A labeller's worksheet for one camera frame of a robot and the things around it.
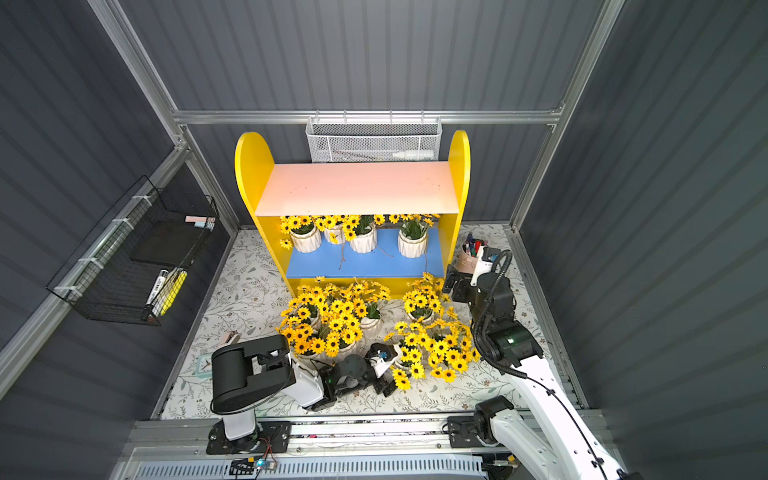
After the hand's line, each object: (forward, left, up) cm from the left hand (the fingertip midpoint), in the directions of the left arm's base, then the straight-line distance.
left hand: (402, 363), depth 82 cm
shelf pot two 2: (+2, +25, +9) cm, 27 cm away
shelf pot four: (+31, -3, +17) cm, 36 cm away
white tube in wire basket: (+54, -5, +31) cm, 62 cm away
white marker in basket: (+11, +59, +23) cm, 64 cm away
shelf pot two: (+7, +16, +12) cm, 21 cm away
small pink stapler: (+9, +52, -2) cm, 53 cm away
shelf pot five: (+11, +28, +8) cm, 31 cm away
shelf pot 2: (+35, +19, +16) cm, 43 cm away
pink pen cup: (+33, -22, +8) cm, 40 cm away
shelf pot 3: (+33, +12, +18) cm, 40 cm away
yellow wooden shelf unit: (+29, +3, +25) cm, 39 cm away
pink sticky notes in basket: (+33, +59, +24) cm, 72 cm away
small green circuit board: (-22, +38, -7) cm, 45 cm away
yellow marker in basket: (+9, +54, +23) cm, 59 cm away
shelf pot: (+32, +29, +17) cm, 47 cm away
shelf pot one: (-3, -2, +8) cm, 9 cm away
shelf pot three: (+14, -6, +11) cm, 19 cm away
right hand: (+15, -17, +24) cm, 33 cm away
